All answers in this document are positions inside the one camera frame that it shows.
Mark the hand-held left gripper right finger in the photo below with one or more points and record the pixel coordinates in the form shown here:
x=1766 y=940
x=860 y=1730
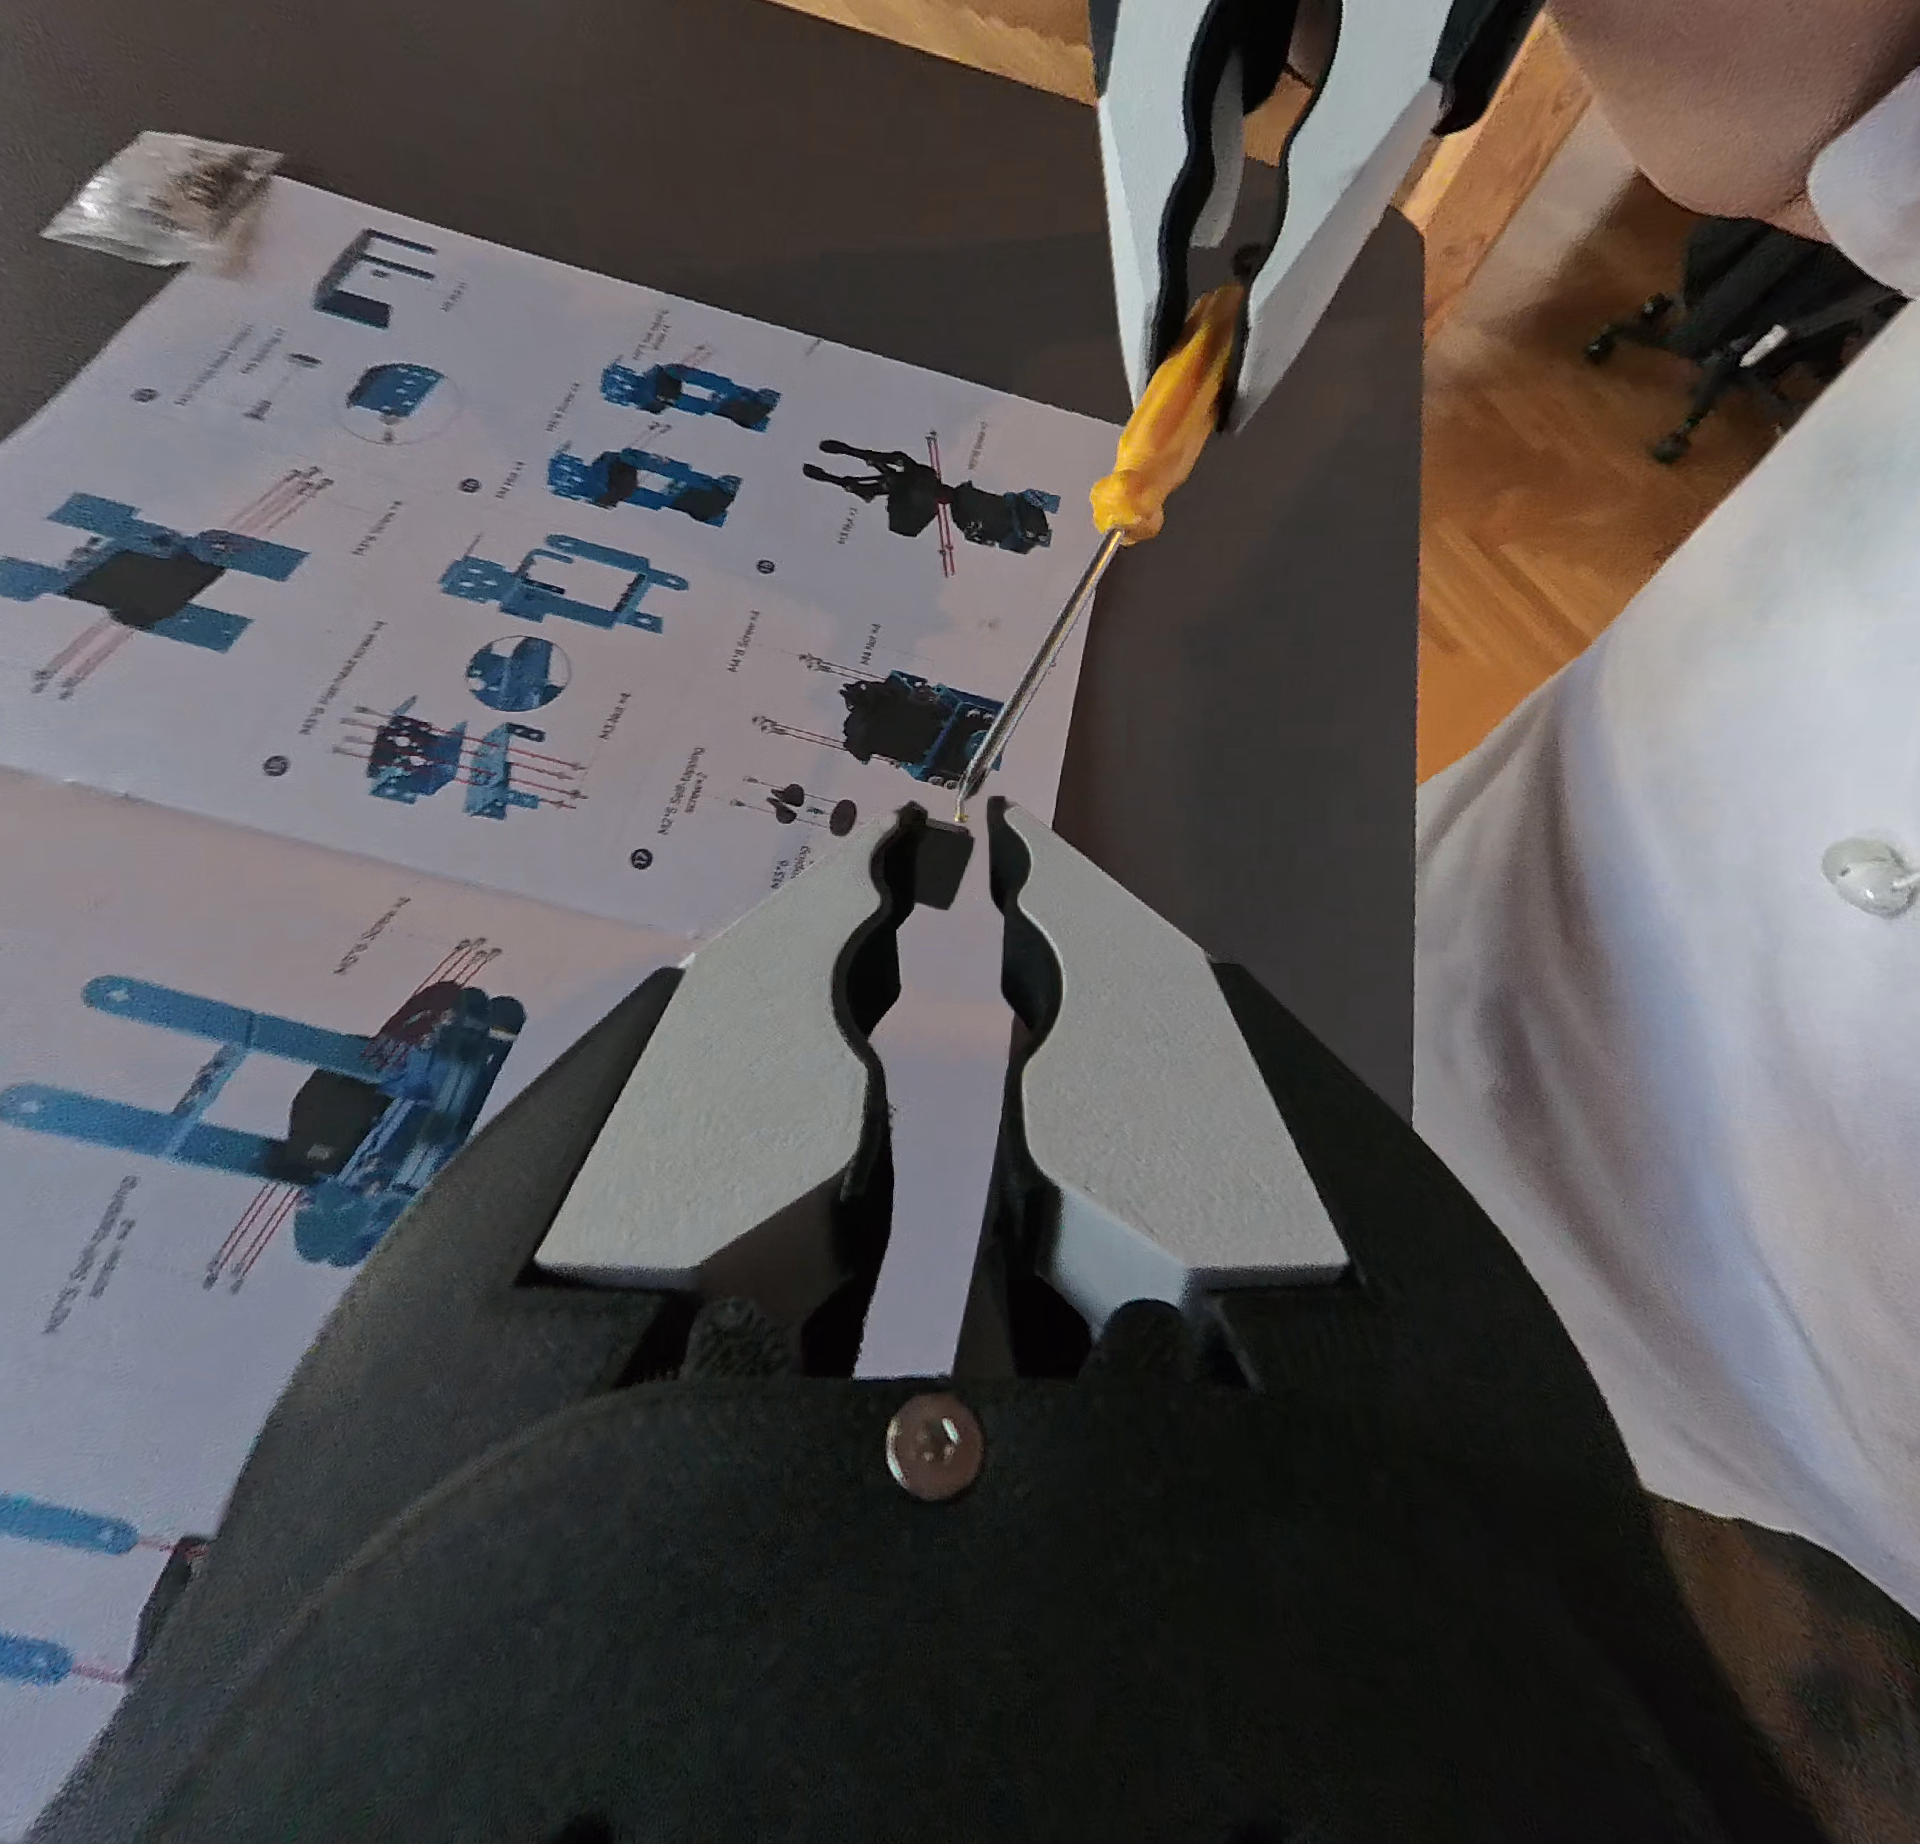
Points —
x=1169 y=1111

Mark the dark desk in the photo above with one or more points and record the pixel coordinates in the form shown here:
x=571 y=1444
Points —
x=748 y=88

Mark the white shirt button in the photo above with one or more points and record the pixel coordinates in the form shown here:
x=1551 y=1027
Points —
x=1859 y=874

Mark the clear bag of screws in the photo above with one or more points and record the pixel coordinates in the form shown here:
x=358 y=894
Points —
x=167 y=202

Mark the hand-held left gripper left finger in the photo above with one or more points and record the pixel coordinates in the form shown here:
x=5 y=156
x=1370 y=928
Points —
x=722 y=1111

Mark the person in white shirt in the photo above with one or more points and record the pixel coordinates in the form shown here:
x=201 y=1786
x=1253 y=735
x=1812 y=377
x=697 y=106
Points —
x=1650 y=1003

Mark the printed assembly instruction sheet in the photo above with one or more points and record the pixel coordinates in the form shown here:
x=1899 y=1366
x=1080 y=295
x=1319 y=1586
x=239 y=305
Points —
x=450 y=644

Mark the small black part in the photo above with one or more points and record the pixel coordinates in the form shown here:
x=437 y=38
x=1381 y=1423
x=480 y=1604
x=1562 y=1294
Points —
x=943 y=869

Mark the person's dark trousers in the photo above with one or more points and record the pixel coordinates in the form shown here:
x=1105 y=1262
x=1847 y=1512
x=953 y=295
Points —
x=1799 y=1681

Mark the black office chair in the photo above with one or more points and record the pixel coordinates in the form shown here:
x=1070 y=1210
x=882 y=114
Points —
x=1757 y=299

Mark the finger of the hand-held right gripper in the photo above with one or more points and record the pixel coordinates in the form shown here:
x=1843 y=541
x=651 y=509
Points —
x=1149 y=104
x=1357 y=121

